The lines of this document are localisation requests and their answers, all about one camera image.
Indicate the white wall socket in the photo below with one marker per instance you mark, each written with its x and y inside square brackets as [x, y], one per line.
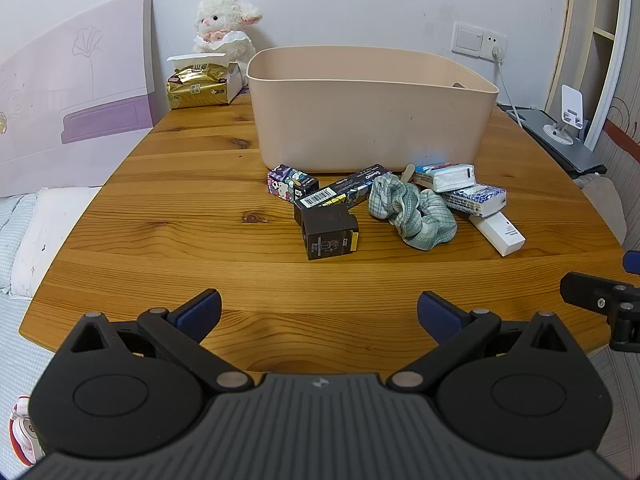
[495, 42]

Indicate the beige plastic storage bin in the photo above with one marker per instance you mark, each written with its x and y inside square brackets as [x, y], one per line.
[350, 120]

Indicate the white pocket tissue pack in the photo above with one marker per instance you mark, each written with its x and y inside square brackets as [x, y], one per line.
[445, 177]

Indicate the long black barcode box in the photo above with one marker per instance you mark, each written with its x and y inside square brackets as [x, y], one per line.
[345, 190]

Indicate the white shelf unit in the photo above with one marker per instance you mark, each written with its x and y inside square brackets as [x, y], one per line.
[607, 35]

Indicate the red and white shoe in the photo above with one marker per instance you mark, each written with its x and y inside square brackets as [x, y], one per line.
[25, 435]

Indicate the gold tissue pack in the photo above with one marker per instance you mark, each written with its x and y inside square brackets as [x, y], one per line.
[195, 87]

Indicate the white pillow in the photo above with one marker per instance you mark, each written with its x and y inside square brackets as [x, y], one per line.
[47, 230]

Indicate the small wooden stick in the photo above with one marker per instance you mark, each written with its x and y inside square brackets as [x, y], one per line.
[407, 174]

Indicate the slim white box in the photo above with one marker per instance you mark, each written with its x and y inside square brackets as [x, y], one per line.
[500, 235]

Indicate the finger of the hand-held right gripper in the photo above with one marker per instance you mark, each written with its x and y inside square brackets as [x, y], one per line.
[595, 297]
[633, 262]

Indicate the white phone stand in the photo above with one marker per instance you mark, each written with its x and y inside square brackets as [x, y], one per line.
[570, 110]

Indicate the grey cushion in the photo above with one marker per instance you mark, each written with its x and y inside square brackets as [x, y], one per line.
[607, 205]

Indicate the white wall switch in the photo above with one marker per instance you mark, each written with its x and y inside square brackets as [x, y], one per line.
[467, 39]

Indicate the blue patterned tissue pack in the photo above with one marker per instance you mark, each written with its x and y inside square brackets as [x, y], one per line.
[477, 200]

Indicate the grey laptop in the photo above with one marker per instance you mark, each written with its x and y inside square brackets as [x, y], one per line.
[570, 152]

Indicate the small cartoon print box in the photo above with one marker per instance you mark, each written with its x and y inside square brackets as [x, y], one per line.
[290, 182]

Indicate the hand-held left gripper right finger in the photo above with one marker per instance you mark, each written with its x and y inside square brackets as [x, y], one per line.
[440, 315]

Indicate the green plaid cloth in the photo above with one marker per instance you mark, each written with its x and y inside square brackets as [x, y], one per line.
[415, 215]

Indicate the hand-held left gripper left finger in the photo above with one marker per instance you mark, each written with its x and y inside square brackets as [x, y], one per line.
[200, 310]

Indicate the black and yellow cube box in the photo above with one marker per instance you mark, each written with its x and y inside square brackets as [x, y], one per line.
[325, 232]

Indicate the light checked bed sheet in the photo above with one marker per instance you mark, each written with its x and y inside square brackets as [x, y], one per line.
[12, 340]

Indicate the white and purple headboard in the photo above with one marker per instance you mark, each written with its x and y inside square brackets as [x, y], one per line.
[75, 85]

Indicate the white plush lamb toy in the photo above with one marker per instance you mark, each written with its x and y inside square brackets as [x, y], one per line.
[220, 22]

